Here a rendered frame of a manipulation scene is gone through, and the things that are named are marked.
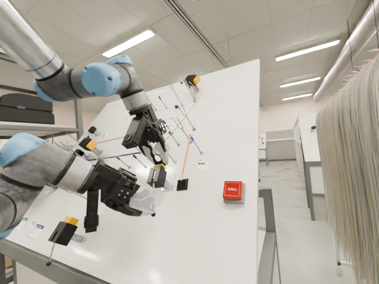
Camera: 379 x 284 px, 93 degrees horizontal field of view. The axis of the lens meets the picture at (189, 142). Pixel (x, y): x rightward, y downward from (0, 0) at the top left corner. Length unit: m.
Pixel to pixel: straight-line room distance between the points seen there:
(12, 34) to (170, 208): 0.55
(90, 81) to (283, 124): 11.28
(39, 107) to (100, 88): 1.09
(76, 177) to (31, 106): 1.10
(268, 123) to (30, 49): 11.38
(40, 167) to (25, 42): 0.25
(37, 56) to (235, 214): 0.59
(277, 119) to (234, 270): 11.21
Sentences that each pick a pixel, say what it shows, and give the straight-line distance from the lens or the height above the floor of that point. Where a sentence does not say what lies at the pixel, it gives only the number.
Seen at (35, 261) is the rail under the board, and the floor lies 0.84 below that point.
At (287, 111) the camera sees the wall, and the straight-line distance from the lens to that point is 11.60.
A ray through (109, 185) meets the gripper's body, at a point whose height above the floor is 1.16.
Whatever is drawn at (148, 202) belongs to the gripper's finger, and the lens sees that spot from 0.53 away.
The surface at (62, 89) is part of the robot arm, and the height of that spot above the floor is 1.40.
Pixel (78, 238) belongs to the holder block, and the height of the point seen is 0.95.
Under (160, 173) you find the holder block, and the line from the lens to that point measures 0.59.
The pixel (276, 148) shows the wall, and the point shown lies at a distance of 11.52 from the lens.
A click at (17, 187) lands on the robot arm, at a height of 1.18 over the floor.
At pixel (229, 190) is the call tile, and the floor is 1.10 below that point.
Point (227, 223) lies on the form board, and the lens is 0.53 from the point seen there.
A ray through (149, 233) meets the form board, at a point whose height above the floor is 0.98.
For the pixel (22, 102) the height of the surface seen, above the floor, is 1.59.
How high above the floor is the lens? 1.23
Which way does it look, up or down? 2 degrees up
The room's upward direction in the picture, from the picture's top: 5 degrees counter-clockwise
